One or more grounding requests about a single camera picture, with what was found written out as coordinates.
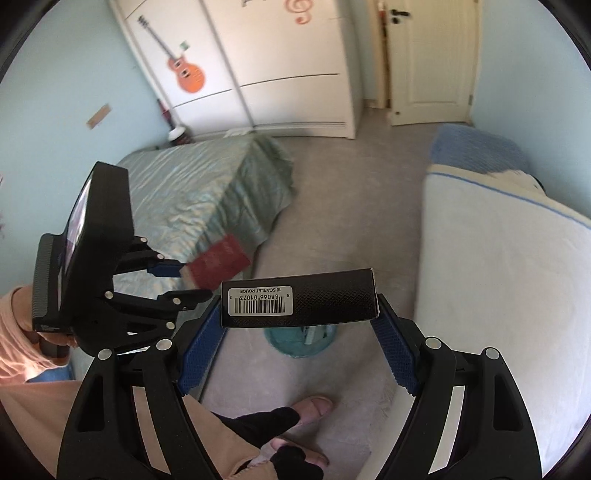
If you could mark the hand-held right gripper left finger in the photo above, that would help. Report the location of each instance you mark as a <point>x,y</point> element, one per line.
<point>203,344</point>

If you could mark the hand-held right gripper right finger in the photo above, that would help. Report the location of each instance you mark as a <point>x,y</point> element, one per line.
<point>392,346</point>

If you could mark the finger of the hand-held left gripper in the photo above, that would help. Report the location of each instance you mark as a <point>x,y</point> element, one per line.
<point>166,269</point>
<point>184,299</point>

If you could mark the dark red box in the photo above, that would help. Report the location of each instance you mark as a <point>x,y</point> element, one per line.
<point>217,263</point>

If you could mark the teal trash bin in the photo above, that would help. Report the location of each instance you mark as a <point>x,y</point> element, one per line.
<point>286,342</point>

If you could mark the black textured box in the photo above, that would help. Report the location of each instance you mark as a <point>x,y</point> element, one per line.
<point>323,300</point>

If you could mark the bed with green satin cover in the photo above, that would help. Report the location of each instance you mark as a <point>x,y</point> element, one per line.
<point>194,194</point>

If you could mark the person's left foot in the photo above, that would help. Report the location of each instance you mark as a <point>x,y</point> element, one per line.
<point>277,415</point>

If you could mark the person's foot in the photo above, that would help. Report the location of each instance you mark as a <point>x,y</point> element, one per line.
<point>295,461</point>
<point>277,415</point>

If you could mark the brown tape strip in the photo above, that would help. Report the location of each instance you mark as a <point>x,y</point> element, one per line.
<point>99,117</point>

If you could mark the white round container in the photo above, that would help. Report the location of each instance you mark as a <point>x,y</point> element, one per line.
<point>177,134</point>

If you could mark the person's right foot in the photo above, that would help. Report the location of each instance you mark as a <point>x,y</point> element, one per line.
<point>295,461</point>

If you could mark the orange guitar sticker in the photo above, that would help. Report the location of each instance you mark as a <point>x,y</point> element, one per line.
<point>187,74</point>

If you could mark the person's peach clothing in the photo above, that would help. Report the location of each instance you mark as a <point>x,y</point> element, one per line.
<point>37,424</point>

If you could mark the blue quilted blanket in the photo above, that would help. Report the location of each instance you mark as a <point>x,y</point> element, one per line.
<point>471,147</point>

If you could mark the white wardrobe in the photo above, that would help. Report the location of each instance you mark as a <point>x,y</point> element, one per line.
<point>286,55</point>

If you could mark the white door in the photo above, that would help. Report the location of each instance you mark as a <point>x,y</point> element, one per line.
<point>434,60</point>

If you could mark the pink music note sticker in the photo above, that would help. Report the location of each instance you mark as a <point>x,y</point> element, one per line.
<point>294,5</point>

